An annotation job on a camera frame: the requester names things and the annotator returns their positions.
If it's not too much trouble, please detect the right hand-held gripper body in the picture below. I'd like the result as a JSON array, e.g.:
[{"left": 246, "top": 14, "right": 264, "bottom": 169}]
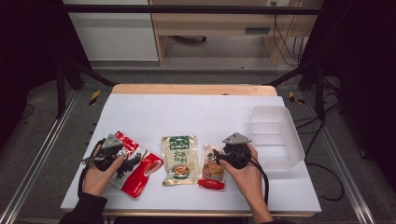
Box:
[{"left": 221, "top": 132, "right": 253, "bottom": 171}]

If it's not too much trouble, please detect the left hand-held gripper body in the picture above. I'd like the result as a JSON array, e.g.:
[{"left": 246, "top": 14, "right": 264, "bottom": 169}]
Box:
[{"left": 92, "top": 133, "right": 125, "bottom": 172}]

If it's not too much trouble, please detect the person's right hand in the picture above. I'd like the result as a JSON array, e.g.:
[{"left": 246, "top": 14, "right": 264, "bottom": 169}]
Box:
[{"left": 219, "top": 143, "right": 266, "bottom": 204}]

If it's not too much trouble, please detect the person's left hand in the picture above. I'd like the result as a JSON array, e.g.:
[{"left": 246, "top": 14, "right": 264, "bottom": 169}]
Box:
[{"left": 82, "top": 144, "right": 125, "bottom": 198}]

